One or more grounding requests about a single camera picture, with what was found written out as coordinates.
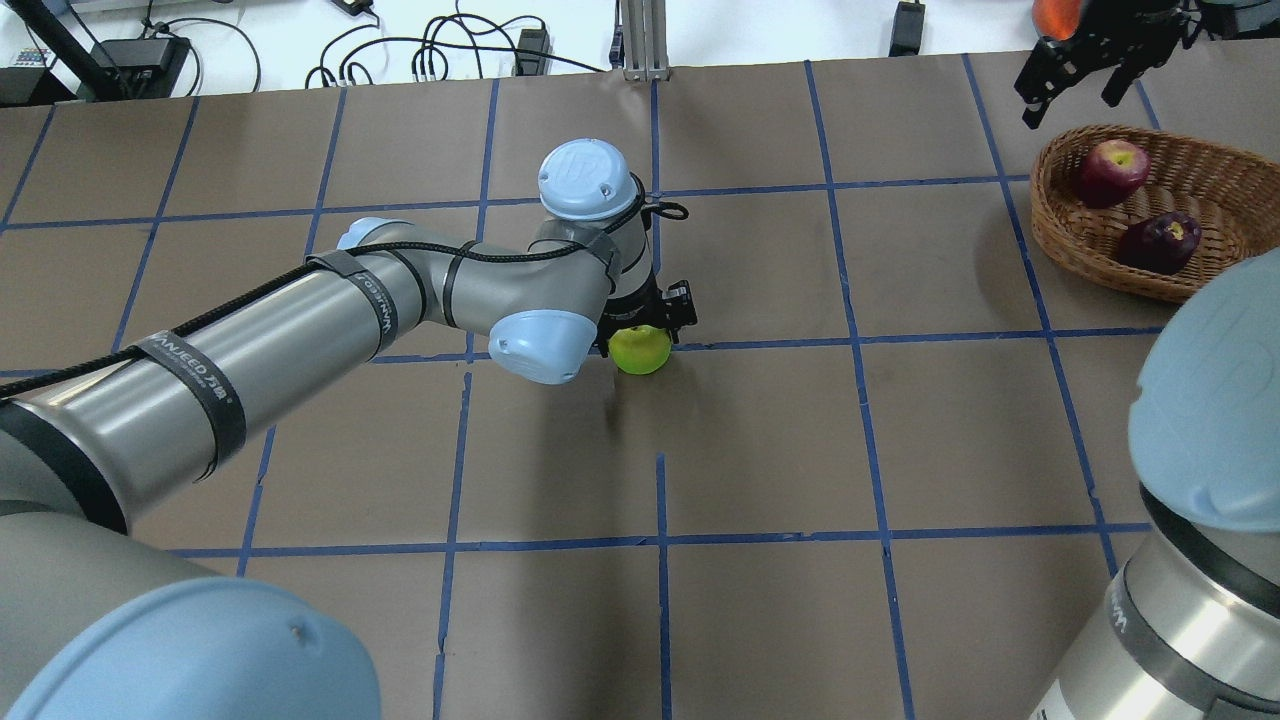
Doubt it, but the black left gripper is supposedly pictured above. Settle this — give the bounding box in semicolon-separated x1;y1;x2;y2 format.
596;266;698;346

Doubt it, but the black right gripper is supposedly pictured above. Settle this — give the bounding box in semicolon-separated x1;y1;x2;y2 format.
1014;1;1194;129

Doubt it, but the green apple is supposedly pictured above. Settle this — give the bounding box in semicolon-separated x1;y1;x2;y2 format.
605;325;673;375

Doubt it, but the light red apple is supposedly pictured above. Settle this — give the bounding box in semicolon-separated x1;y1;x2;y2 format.
1074;138;1151;209

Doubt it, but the dark red apple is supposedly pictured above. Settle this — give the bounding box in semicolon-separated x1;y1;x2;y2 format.
1114;211;1203;275

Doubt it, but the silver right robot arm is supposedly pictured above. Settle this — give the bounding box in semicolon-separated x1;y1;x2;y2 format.
1030;126;1277;719

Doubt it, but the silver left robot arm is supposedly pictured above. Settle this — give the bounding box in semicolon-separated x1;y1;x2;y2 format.
3;138;698;719

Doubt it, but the woven wicker basket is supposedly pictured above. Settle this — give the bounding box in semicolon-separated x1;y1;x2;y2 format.
1030;124;1279;304

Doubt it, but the orange bucket with lid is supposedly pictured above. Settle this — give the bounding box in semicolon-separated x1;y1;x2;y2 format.
1030;0;1085;41

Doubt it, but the black power adapter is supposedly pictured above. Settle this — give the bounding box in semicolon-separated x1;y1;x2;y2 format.
887;1;925;56

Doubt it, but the aluminium frame post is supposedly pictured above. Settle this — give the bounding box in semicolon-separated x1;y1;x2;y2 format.
611;1;671;82

